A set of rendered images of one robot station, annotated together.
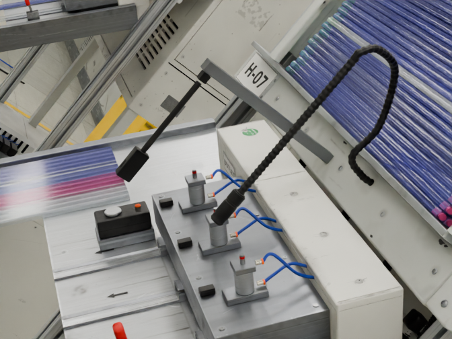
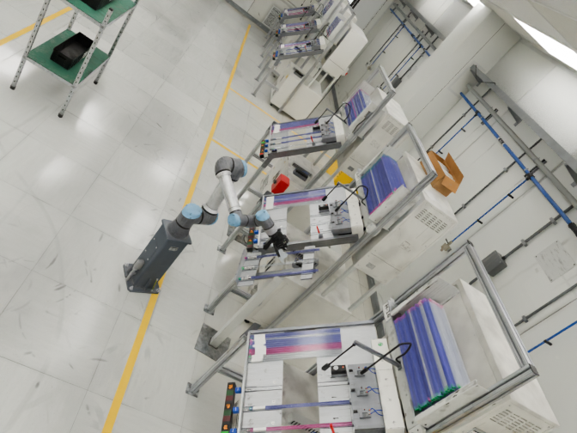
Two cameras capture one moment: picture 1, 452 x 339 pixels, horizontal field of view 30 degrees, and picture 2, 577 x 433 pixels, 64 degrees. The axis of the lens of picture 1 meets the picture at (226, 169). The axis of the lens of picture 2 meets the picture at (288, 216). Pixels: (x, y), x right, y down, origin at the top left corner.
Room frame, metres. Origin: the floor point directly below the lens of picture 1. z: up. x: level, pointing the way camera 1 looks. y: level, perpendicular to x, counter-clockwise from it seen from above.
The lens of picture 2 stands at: (-2.04, -0.19, 2.51)
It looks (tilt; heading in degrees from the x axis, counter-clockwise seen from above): 28 degrees down; 7
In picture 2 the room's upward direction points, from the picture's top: 42 degrees clockwise
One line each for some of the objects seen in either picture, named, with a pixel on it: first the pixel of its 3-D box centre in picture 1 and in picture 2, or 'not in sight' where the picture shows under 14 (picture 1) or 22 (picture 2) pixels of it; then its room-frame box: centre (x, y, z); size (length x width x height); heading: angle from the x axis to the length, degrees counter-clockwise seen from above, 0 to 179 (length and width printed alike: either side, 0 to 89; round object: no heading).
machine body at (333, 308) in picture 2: not in sight; (294, 287); (1.29, -0.22, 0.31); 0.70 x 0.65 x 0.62; 29
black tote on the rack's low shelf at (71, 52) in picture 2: not in sight; (74, 50); (1.21, 2.69, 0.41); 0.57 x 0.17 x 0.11; 29
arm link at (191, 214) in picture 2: not in sight; (190, 215); (0.37, 0.61, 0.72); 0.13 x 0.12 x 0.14; 156
